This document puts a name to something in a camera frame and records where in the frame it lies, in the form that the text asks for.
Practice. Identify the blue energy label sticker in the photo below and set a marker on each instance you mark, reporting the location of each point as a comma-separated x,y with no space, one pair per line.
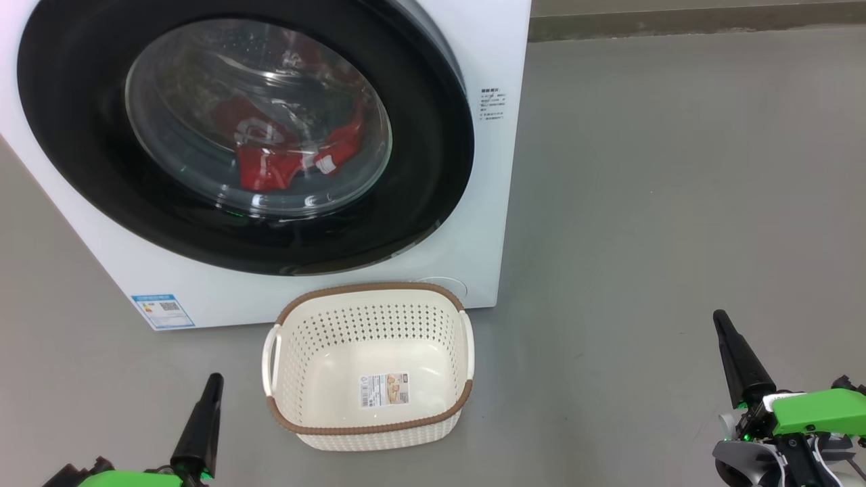
162,311

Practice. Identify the white printed product label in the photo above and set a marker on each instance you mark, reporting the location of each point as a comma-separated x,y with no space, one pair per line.
384,390

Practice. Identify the red garment with white trim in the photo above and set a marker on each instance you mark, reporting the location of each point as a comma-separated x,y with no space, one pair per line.
267,169

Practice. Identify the round white filter cover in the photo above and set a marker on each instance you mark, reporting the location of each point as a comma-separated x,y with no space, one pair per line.
452,284

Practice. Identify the cream perforated laundry basket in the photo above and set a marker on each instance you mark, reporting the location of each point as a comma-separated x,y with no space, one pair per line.
379,345

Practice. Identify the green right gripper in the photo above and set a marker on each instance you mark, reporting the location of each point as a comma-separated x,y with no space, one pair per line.
818,412

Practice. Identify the white front-load washing machine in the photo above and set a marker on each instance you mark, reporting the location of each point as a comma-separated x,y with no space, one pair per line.
406,270

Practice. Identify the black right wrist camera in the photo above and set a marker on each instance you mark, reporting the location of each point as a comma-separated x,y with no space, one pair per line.
847,384

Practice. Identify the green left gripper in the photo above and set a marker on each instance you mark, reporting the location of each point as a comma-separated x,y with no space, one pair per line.
128,479

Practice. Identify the round black glass door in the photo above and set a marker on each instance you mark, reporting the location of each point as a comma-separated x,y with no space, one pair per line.
88,149

